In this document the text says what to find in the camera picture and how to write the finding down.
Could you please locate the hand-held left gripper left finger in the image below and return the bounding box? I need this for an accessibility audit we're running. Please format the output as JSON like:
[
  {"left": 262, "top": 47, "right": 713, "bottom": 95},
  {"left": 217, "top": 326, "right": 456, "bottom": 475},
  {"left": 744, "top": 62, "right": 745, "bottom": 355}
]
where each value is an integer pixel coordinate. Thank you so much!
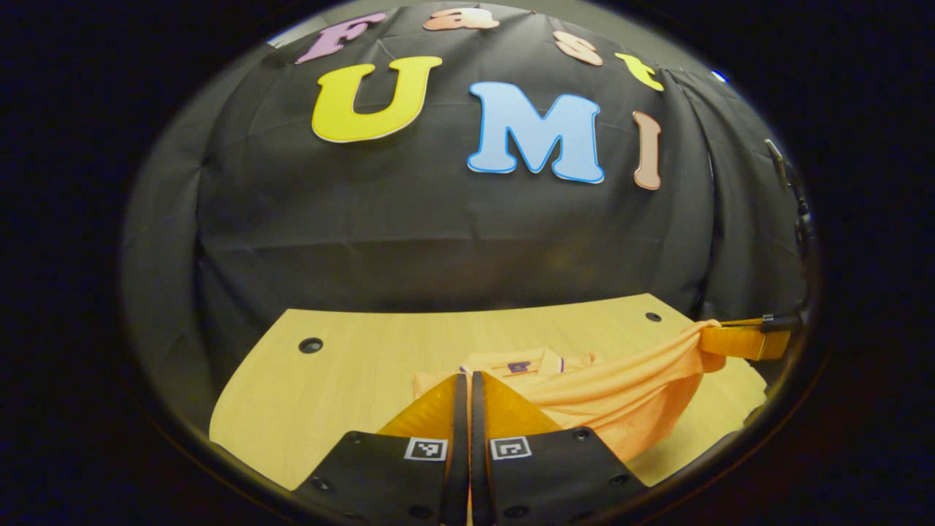
[{"left": 291, "top": 373, "right": 470, "bottom": 526}]

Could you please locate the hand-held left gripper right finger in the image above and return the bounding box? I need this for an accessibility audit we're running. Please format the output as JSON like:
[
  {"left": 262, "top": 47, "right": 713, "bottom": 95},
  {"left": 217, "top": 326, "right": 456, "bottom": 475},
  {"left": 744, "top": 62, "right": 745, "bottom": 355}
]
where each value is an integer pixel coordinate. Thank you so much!
[{"left": 470, "top": 370, "right": 649, "bottom": 526}]

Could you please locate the orange T-shirt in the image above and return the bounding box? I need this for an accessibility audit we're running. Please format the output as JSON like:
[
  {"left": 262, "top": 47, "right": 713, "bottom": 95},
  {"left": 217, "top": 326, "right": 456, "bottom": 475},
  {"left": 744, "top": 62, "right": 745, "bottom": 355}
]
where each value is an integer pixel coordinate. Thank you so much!
[{"left": 411, "top": 319, "right": 729, "bottom": 462}]

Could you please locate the black backdrop cloth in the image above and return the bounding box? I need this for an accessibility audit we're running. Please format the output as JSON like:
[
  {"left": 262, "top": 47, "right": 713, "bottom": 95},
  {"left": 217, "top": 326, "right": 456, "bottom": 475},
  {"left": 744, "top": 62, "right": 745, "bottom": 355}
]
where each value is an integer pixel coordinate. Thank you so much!
[{"left": 121, "top": 4, "right": 812, "bottom": 432}]

